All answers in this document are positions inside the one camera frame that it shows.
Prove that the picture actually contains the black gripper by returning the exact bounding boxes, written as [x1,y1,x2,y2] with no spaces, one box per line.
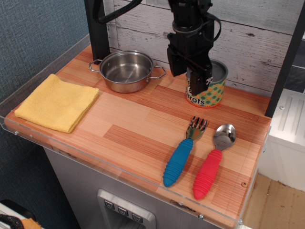
[167,30,214,95]

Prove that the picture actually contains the colourful carrots can grey lid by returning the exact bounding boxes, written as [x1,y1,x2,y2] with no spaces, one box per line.
[185,59,228,108]

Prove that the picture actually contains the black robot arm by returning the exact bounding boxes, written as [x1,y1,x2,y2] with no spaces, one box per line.
[167,0,215,95]

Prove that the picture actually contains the stainless steel pot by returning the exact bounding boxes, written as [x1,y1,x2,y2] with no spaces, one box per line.
[89,51,167,94]

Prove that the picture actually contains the white cabinet at right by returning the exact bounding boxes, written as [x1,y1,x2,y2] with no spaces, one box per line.
[258,89,305,191]

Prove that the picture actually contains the yellow folded cloth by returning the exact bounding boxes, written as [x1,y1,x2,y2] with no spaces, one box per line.
[14,74,99,133]

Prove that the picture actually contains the grey toy fridge cabinet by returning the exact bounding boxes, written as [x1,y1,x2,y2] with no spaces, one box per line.
[44,148,216,229]

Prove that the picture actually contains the silver dispenser button panel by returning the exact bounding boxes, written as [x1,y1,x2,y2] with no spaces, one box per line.
[97,189,156,229]

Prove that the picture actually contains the clear acrylic table guard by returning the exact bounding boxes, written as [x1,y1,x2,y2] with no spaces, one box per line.
[2,37,271,229]

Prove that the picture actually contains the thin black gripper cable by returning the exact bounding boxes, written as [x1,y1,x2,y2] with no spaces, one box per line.
[202,12,222,45]

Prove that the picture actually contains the red handled spoon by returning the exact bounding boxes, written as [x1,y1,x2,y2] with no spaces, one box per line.
[193,124,236,200]

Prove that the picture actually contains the blue handled fork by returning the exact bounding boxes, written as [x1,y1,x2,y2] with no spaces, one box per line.
[163,116,208,187]

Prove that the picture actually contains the black left frame post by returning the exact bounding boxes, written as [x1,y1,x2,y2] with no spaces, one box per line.
[84,0,110,60]

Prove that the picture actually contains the black frame post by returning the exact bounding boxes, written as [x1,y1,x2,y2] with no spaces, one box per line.
[265,1,305,118]
[84,0,110,60]

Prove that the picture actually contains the black right frame post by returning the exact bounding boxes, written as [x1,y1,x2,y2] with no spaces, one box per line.
[265,1,305,118]

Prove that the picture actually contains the black braided cable hose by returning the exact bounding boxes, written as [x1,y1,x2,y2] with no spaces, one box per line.
[91,0,143,24]

